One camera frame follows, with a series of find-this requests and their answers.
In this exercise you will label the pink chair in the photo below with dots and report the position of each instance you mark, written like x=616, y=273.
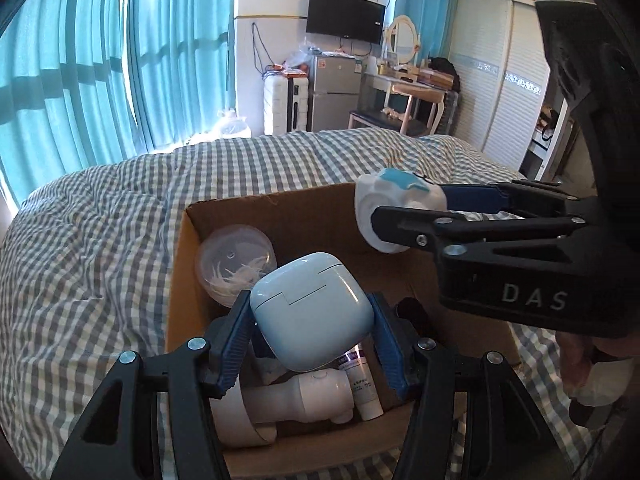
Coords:
x=420, y=95

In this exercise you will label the white sliding wardrobe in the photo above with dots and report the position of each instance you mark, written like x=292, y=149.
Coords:
x=500, y=90

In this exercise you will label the brown cardboard box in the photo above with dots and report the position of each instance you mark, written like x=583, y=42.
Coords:
x=310, y=225

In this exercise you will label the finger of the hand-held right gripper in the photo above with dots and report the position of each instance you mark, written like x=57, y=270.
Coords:
x=480, y=197
x=475, y=227

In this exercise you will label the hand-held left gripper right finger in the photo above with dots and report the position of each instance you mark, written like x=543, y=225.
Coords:
x=387, y=350

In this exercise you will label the white teal floss container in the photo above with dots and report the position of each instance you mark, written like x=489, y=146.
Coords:
x=400, y=190

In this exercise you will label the white handheld device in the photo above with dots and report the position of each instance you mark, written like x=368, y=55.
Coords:
x=300, y=395

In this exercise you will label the black wall television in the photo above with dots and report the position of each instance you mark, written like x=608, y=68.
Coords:
x=345, y=15

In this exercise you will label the person's right hand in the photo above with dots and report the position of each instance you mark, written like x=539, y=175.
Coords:
x=580, y=365

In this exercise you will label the narrow teal curtain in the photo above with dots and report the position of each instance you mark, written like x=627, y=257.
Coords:
x=425, y=5

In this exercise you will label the clear plastic bag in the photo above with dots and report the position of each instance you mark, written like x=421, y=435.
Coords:
x=302, y=57

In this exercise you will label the white oval mirror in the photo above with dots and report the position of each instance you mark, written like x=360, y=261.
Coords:
x=400, y=40

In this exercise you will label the wide teal curtain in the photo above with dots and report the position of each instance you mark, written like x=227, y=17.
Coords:
x=60, y=85

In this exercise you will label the clear water jug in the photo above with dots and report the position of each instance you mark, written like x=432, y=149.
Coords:
x=234, y=125

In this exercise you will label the white suitcase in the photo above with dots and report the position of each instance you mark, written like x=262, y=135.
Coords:
x=285, y=105

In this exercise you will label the black round case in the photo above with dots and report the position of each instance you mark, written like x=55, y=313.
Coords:
x=412, y=312

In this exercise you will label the white cosmetic tube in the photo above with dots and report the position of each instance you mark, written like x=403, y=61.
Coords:
x=365, y=390

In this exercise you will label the white dressing table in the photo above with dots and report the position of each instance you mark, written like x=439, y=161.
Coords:
x=380, y=82

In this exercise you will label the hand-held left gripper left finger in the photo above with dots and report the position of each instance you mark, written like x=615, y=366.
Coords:
x=235, y=340

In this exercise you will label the white earbud case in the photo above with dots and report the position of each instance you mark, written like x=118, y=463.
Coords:
x=310, y=310

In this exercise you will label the black padded bench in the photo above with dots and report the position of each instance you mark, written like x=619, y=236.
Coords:
x=375, y=119

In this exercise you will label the silver small fridge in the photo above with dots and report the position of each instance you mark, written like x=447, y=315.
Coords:
x=335, y=95

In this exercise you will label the grey white checked blanket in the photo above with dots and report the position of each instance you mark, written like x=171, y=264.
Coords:
x=100, y=260

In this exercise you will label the clear round plastic container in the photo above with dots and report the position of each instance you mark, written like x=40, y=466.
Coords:
x=230, y=260

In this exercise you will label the black bag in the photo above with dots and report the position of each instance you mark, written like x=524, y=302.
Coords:
x=445, y=70

